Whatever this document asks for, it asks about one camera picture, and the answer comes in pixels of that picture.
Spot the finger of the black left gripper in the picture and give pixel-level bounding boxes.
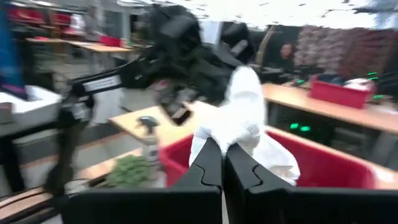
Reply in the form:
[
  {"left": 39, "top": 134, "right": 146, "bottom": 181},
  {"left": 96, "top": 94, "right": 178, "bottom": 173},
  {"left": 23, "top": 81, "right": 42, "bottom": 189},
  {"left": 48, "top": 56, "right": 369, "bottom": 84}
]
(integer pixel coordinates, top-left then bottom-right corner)
[{"left": 158, "top": 93, "right": 192, "bottom": 127}]

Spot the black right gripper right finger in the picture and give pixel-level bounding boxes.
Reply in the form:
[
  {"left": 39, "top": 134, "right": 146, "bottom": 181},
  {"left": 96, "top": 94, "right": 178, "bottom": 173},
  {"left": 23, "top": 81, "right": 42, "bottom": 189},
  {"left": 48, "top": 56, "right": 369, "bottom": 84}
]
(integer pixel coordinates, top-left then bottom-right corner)
[{"left": 225, "top": 142, "right": 398, "bottom": 224}]

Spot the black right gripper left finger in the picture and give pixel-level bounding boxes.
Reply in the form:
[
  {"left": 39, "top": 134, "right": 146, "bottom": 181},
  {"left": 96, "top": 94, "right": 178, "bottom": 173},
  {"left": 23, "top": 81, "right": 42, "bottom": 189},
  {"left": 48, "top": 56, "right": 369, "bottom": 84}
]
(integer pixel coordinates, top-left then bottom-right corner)
[{"left": 60, "top": 137, "right": 223, "bottom": 224}]

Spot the white lace garment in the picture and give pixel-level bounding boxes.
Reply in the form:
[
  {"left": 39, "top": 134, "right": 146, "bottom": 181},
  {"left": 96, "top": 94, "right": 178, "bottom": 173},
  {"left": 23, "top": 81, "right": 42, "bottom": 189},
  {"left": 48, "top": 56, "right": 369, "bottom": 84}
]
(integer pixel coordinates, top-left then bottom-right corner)
[{"left": 188, "top": 65, "right": 301, "bottom": 187}]

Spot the red plastic laundry bin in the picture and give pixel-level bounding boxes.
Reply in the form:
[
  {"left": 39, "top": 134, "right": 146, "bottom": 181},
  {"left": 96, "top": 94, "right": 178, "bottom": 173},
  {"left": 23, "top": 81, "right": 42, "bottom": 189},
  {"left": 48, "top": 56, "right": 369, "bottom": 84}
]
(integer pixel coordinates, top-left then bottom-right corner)
[{"left": 159, "top": 126, "right": 379, "bottom": 189}]

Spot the wooden desk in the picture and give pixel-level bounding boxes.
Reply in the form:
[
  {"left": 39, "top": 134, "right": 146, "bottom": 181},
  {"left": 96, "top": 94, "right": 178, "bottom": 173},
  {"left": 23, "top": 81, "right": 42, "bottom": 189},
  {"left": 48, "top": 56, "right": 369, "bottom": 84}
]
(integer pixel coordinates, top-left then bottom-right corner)
[
  {"left": 262, "top": 83, "right": 398, "bottom": 134},
  {"left": 26, "top": 37, "right": 134, "bottom": 54},
  {"left": 108, "top": 101, "right": 398, "bottom": 190}
]

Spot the grey spray bottle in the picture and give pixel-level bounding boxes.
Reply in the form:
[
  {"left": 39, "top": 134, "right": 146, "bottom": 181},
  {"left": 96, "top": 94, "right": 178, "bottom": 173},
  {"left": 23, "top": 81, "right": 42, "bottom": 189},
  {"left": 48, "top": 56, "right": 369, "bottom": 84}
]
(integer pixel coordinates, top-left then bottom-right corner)
[{"left": 136, "top": 115, "right": 161, "bottom": 156}]

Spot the green artificial plant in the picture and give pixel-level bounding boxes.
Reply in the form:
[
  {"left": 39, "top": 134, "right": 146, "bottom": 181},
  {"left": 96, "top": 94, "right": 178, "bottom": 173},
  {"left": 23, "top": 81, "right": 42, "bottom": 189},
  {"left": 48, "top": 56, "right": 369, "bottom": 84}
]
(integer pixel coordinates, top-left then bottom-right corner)
[{"left": 105, "top": 154, "right": 153, "bottom": 189}]

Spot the black computer with green lights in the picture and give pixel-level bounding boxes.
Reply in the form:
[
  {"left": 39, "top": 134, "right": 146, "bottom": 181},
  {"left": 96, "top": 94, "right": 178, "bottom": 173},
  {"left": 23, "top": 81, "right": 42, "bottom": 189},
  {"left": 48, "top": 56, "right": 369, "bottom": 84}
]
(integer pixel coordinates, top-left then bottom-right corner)
[{"left": 270, "top": 105, "right": 336, "bottom": 147}]

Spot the person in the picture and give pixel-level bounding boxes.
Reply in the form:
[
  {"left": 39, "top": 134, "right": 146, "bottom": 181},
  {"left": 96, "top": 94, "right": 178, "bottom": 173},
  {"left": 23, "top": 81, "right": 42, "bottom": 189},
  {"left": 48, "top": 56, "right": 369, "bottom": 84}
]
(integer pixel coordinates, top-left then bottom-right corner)
[{"left": 278, "top": 42, "right": 298, "bottom": 62}]

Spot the white box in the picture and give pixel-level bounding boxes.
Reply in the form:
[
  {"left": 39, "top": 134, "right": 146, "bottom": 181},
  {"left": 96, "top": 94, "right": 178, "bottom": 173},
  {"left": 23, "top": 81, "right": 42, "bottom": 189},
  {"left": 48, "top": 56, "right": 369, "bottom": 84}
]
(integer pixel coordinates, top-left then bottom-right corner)
[{"left": 0, "top": 85, "right": 62, "bottom": 138}]

